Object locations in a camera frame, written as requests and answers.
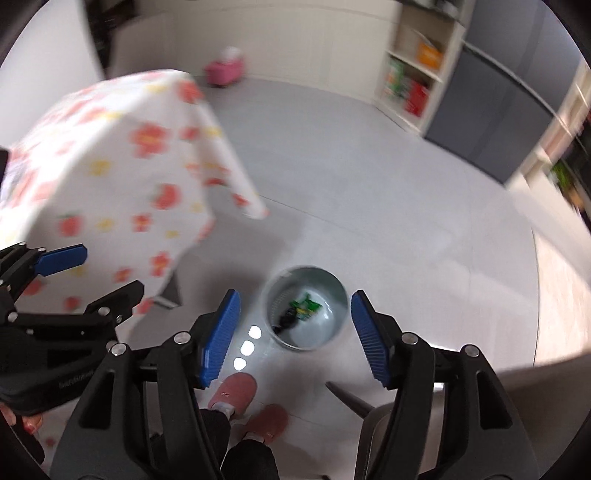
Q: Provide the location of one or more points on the person's left hand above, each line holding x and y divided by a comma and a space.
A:
33, 422

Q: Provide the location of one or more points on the dark grey tall cabinet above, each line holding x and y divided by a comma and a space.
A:
498, 106

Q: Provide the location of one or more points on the white open bookshelf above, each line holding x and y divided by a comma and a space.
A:
450, 69

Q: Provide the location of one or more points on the person's left leg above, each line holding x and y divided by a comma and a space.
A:
214, 431

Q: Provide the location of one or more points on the green books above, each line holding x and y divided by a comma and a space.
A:
395, 79

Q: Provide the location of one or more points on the person's leg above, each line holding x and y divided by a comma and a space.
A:
214, 431
251, 461

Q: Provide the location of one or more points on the white side shelf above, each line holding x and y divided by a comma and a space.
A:
561, 138

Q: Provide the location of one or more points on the white flower print tablecloth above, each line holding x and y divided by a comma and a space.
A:
115, 152

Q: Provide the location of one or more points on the green potted plant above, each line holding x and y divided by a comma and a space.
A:
564, 177

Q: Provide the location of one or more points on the pink toy car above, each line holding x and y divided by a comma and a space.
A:
226, 69

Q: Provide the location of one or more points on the person's right leg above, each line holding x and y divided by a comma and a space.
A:
251, 461

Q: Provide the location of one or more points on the red box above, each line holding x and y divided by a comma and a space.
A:
418, 98

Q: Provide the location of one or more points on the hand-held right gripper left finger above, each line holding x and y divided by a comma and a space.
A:
222, 334

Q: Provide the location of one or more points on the pink slipper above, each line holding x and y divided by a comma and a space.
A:
231, 392
268, 422

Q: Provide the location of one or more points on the orange box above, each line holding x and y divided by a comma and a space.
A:
429, 54

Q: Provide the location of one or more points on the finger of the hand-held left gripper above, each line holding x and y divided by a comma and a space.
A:
62, 260
121, 297

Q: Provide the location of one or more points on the black wrapper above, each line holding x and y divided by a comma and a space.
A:
285, 321

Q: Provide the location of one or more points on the grey dining chair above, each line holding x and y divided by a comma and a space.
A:
371, 434

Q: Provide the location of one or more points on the green snack wrapper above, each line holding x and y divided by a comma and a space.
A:
307, 305

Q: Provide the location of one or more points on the grey round waste bin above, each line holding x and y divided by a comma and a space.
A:
325, 286

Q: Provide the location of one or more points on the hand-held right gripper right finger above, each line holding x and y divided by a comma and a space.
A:
369, 339

